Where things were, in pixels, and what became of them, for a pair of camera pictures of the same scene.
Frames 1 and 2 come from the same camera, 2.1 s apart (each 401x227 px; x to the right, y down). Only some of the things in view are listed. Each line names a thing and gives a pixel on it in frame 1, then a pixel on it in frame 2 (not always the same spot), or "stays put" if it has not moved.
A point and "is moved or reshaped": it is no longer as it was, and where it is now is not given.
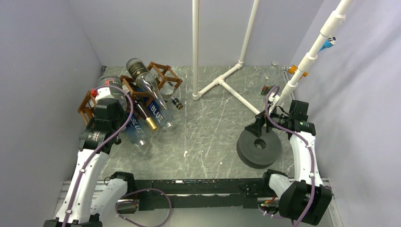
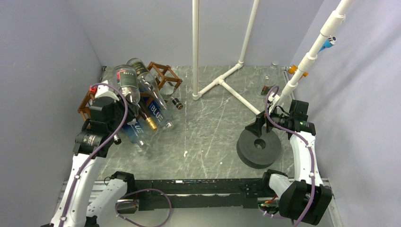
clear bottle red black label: [111, 80] is moved or reshaped
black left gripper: [124, 117] stays put
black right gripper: [256, 127] stays put
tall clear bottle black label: [138, 70] stays put
